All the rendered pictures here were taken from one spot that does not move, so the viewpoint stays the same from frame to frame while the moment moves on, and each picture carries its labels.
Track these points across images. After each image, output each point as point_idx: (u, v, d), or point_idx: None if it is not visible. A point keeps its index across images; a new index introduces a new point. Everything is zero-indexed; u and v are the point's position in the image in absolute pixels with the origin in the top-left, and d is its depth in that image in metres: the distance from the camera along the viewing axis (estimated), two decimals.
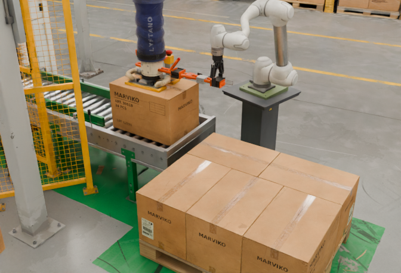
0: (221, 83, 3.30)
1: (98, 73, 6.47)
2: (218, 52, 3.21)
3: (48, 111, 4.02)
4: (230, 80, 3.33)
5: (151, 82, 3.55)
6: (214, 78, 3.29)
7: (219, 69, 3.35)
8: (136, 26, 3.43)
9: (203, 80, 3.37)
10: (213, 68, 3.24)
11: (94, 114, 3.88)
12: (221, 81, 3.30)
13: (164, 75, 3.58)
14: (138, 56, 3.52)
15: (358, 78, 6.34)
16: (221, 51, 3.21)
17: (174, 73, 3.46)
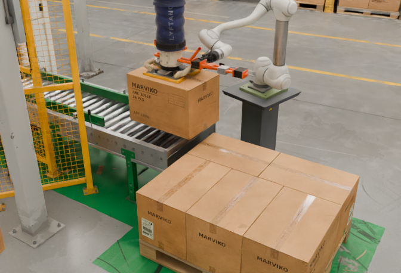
0: (243, 73, 3.14)
1: (98, 73, 6.47)
2: None
3: (48, 111, 4.02)
4: (252, 71, 3.17)
5: (170, 73, 3.41)
6: None
7: (206, 58, 3.40)
8: (156, 14, 3.29)
9: (225, 70, 3.21)
10: None
11: (94, 114, 3.88)
12: (244, 71, 3.14)
13: (184, 65, 3.44)
14: (157, 46, 3.38)
15: (358, 78, 6.34)
16: None
17: (194, 62, 3.32)
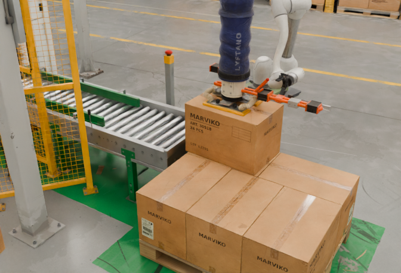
0: (318, 108, 2.94)
1: (98, 73, 6.47)
2: None
3: (48, 111, 4.02)
4: (327, 105, 2.96)
5: (234, 104, 3.21)
6: None
7: (283, 78, 3.28)
8: (222, 43, 3.08)
9: (296, 104, 3.01)
10: None
11: (94, 114, 3.88)
12: (319, 106, 2.94)
13: (248, 96, 3.23)
14: (221, 76, 3.17)
15: (358, 78, 6.34)
16: None
17: (262, 95, 3.11)
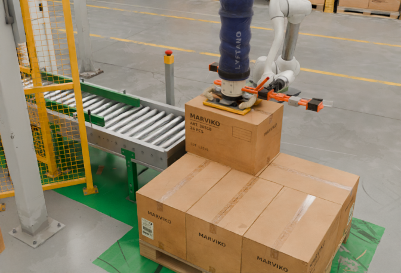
0: (319, 106, 2.94)
1: (98, 73, 6.47)
2: None
3: (48, 111, 4.02)
4: (329, 101, 3.00)
5: (234, 103, 3.20)
6: None
7: (273, 87, 3.20)
8: (222, 42, 3.08)
9: (297, 102, 3.01)
10: None
11: (94, 114, 3.88)
12: (320, 104, 2.94)
13: (249, 95, 3.23)
14: (221, 75, 3.17)
15: (358, 78, 6.34)
16: None
17: (262, 93, 3.11)
